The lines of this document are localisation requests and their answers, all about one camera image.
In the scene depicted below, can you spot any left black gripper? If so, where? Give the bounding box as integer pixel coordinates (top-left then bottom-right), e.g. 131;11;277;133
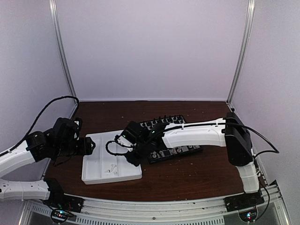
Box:
53;136;95;157

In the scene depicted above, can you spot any white plastic compartment tray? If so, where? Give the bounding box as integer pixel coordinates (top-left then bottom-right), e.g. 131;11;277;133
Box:
81;130;143;185

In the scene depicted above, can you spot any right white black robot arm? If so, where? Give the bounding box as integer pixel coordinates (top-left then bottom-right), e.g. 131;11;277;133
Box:
116;113;260;207

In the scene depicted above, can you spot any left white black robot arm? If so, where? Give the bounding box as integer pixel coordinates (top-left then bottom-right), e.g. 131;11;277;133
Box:
0;118;96;208

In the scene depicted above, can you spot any black grey chess board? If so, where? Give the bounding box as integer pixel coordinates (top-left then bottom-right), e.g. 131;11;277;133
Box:
140;115;204;164

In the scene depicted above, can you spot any white piece in tray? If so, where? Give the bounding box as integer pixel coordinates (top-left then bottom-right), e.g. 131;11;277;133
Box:
110;164;117;172

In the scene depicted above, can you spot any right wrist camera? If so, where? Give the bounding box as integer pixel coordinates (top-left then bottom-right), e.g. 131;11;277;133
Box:
115;135;132;148

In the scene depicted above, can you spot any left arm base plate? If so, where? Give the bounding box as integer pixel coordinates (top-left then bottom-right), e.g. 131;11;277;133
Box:
43;195;84;213

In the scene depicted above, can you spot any front aluminium rail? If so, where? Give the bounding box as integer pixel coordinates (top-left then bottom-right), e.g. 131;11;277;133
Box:
24;185;283;225

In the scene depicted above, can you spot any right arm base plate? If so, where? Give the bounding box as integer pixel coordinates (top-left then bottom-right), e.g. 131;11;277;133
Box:
224;193;264;212

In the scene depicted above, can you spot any left aluminium frame post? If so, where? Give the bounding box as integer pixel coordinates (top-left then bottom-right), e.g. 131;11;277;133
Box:
49;0;79;104

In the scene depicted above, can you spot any aluminium frame post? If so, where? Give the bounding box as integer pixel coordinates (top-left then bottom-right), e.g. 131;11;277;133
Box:
49;0;79;104
226;0;255;107

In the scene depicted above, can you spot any right aluminium frame post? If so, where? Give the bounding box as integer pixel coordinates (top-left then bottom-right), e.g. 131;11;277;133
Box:
226;0;255;107

